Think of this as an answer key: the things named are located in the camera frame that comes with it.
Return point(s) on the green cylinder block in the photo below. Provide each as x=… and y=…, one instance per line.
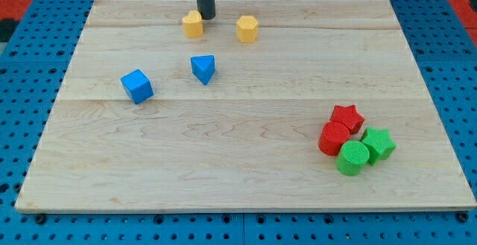
x=352, y=157

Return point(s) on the blue triangle block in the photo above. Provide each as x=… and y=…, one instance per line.
x=203, y=67

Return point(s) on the yellow heart block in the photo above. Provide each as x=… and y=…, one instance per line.
x=192, y=24

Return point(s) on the blue cube block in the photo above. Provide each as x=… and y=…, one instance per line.
x=137, y=86

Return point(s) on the green star block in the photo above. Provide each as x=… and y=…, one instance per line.
x=379, y=143

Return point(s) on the red star block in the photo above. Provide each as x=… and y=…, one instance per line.
x=349, y=117

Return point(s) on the light wooden board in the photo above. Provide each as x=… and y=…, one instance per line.
x=248, y=140

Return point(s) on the yellow hexagon block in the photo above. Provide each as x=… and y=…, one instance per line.
x=247, y=29

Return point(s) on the red cylinder block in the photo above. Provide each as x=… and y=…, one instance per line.
x=333, y=136

